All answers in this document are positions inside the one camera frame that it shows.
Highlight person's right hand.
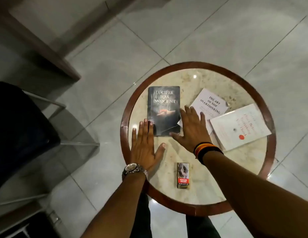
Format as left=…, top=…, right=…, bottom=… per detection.
left=169, top=105, right=214, bottom=153

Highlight person's left hand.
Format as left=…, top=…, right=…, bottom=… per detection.
left=130, top=118, right=167, bottom=173

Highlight white book with black lettering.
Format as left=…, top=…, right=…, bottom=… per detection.
left=177, top=88, right=229, bottom=136

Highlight dark grey book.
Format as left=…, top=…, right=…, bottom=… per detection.
left=147, top=86, right=181, bottom=137

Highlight small cigarette pack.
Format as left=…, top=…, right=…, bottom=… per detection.
left=176, top=162, right=190, bottom=189

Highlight white book with red dot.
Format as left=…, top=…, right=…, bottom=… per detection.
left=209, top=103, right=272, bottom=152

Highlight person's left forearm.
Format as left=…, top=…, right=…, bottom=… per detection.
left=80, top=171, right=147, bottom=238

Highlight person's right forearm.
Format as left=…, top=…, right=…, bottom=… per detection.
left=202, top=151, right=308, bottom=238

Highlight person's dark trousers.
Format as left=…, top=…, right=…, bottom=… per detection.
left=129, top=193, right=221, bottom=238

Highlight striped red yellow black wristband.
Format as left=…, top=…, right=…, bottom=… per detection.
left=193, top=142, right=220, bottom=158

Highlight silver wristwatch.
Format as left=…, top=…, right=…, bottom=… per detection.
left=121, top=163, right=149, bottom=181

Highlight round marble table wooden rim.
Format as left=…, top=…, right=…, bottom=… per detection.
left=120, top=61, right=277, bottom=217

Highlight small grey floor box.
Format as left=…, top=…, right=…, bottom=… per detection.
left=48, top=212, right=61, bottom=225

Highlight brown wooden furniture edge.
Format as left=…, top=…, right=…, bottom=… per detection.
left=0, top=10, right=81, bottom=82

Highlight black chair with metal frame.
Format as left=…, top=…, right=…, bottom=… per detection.
left=0, top=81, right=100, bottom=206

